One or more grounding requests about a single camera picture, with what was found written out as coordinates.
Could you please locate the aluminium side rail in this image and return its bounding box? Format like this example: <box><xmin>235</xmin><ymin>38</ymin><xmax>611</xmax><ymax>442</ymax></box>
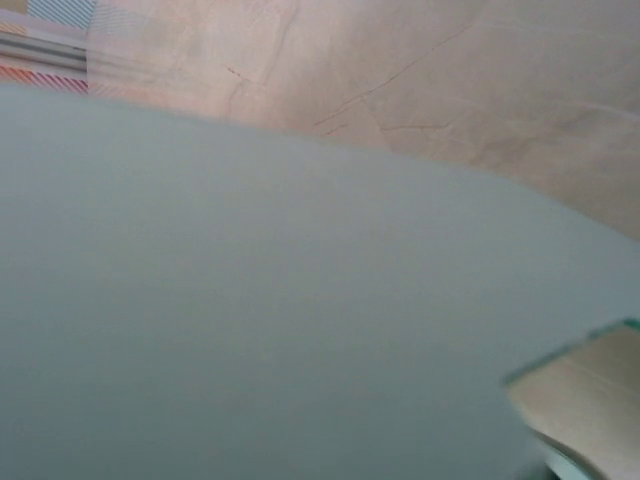
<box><xmin>0</xmin><ymin>28</ymin><xmax>90</xmax><ymax>72</ymax></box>

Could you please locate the light blue paper box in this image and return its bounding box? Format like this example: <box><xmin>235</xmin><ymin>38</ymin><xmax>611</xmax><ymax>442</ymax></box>
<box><xmin>0</xmin><ymin>82</ymin><xmax>640</xmax><ymax>480</ymax></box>

